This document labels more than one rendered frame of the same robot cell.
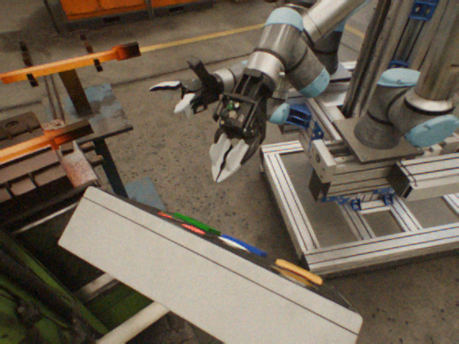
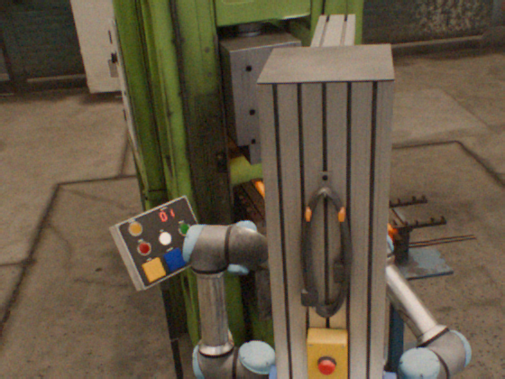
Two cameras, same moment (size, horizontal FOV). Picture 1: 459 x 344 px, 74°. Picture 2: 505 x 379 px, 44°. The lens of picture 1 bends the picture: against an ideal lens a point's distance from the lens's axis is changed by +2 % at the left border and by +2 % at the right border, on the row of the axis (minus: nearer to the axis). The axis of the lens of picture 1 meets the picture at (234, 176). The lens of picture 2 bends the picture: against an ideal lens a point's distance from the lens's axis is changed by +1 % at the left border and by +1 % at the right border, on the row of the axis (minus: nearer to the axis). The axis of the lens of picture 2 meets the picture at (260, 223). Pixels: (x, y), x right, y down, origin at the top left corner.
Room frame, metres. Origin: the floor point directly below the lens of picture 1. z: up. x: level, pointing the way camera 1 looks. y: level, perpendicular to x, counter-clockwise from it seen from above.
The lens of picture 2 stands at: (1.42, -1.87, 2.36)
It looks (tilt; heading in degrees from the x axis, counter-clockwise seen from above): 29 degrees down; 112
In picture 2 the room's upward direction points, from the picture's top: 4 degrees counter-clockwise
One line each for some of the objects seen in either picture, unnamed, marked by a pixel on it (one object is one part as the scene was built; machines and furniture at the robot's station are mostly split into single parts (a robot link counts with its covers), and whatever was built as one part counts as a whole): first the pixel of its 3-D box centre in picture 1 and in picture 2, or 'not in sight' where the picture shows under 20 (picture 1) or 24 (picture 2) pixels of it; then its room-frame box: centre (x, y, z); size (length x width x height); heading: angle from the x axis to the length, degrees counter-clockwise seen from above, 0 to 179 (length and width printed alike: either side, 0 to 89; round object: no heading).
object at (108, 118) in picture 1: (85, 113); (399, 261); (1.09, 0.65, 0.71); 0.40 x 0.30 x 0.02; 30
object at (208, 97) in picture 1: (201, 92); not in sight; (0.84, 0.11, 0.97); 0.12 x 0.08 x 0.09; 127
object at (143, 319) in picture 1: (176, 296); not in sight; (0.33, 0.17, 0.62); 0.44 x 0.05 x 0.05; 127
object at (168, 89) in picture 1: (165, 92); not in sight; (0.83, 0.21, 0.97); 0.09 x 0.03 x 0.06; 91
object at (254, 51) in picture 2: not in sight; (263, 80); (0.46, 0.64, 1.56); 0.42 x 0.39 x 0.40; 127
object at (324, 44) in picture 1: (327, 29); (419, 374); (1.30, -0.39, 0.98); 0.13 x 0.12 x 0.14; 59
